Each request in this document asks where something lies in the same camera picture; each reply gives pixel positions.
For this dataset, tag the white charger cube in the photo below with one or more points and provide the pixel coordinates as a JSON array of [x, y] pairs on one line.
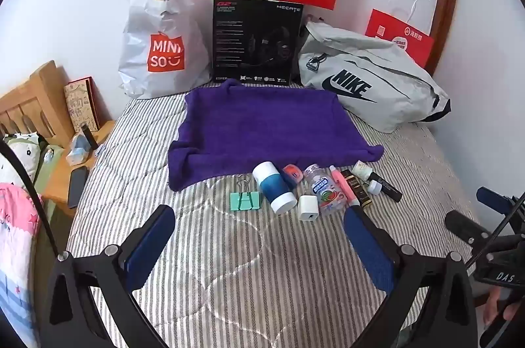
[[308, 208]]

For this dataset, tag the pink star print blanket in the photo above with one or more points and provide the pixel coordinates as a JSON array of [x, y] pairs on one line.
[[16, 233]]

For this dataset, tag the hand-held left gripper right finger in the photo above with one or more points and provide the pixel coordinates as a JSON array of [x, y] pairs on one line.
[[369, 249]]

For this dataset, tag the pink pen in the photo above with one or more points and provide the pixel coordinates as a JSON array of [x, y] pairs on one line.
[[340, 184]]

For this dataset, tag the striped quilt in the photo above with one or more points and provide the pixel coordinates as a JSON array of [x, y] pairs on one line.
[[246, 249]]

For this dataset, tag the black headset box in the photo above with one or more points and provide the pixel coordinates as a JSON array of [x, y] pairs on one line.
[[229, 44]]

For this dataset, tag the small white bottle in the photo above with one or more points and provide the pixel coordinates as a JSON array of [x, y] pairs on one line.
[[361, 168]]

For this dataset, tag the grey waist bag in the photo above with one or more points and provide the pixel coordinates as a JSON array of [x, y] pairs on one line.
[[389, 56]]

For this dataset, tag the blue tissue pack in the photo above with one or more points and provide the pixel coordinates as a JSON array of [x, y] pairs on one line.
[[78, 151]]

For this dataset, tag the black cylinder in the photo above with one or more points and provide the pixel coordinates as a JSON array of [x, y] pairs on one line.
[[88, 136]]

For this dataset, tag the small white round cap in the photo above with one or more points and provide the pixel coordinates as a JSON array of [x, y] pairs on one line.
[[374, 188]]

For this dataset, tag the black tube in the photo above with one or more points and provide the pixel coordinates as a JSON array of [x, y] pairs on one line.
[[389, 190]]

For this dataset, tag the blue and white bottle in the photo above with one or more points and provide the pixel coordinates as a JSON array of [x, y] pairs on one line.
[[270, 188]]

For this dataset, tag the white dotted plush toy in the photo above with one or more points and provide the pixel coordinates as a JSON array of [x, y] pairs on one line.
[[24, 151]]

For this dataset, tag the black smartphone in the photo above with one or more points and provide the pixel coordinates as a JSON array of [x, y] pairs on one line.
[[78, 186]]

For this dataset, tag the black gold box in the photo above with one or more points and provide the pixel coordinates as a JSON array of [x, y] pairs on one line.
[[357, 188]]

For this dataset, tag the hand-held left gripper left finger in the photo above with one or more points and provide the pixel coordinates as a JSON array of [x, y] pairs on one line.
[[149, 245]]

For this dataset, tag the white plastic shopping bag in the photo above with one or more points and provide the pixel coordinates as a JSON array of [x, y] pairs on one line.
[[139, 44]]

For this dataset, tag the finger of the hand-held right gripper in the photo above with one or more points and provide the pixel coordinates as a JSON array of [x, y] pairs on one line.
[[492, 199], [463, 225]]

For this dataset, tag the person's right hand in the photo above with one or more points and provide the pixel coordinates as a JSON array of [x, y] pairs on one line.
[[492, 307]]

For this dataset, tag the clear bottle watermelon label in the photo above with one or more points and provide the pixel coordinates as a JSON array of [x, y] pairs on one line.
[[324, 192]]

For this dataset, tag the green binder clip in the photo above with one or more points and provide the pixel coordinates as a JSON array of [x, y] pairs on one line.
[[245, 202]]

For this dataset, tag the wooden nightstand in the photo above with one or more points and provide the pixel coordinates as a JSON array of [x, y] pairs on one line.
[[57, 175]]

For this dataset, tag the patterned book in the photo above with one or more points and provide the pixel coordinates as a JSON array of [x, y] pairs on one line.
[[80, 101]]

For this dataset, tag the purple towel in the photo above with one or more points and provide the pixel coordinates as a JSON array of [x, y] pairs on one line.
[[262, 118]]

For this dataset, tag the wooden headboard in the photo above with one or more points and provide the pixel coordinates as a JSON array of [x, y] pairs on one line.
[[41, 93]]

